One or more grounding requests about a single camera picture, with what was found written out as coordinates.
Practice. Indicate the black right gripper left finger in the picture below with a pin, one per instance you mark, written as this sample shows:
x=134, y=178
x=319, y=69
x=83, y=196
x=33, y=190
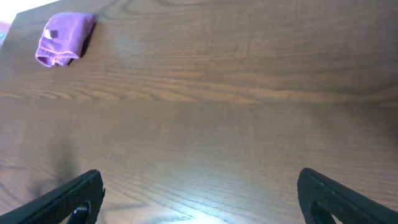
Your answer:
x=79, y=200

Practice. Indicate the purple cloth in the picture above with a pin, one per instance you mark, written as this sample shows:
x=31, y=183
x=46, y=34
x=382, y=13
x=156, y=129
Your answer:
x=63, y=38

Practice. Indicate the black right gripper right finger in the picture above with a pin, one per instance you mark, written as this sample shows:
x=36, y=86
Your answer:
x=322, y=200

